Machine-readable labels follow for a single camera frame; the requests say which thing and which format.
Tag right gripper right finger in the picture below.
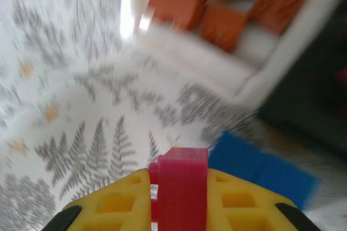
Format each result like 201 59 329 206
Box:
207 168 322 231

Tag orange lego brick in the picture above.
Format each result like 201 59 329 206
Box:
199 5 249 53
147 0 207 31

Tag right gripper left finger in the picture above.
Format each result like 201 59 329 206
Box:
48 168 152 231

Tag blue lego brick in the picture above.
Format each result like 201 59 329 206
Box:
208 130 322 211

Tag floral tablecloth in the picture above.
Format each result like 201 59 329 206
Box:
0 0 347 231

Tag orange bricks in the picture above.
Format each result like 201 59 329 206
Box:
248 0 307 35

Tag pink lego brick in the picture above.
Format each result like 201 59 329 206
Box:
147 146 209 231

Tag white plastic bin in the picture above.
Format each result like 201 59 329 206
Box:
120 0 347 104

